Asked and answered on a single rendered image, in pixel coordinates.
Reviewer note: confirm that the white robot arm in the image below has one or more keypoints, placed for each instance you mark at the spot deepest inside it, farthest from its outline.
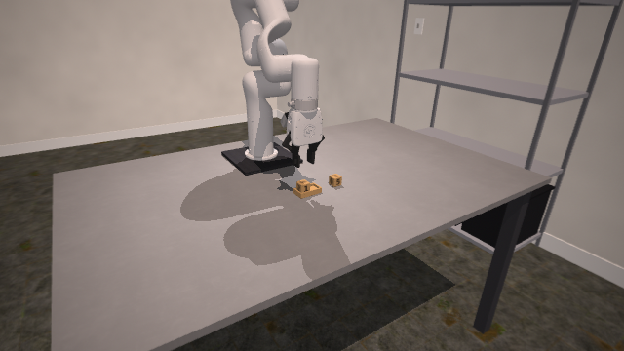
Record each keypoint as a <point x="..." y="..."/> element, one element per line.
<point x="278" y="69"/>

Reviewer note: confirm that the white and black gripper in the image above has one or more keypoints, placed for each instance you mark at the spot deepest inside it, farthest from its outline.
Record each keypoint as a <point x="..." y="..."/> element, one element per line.
<point x="304" y="128"/>

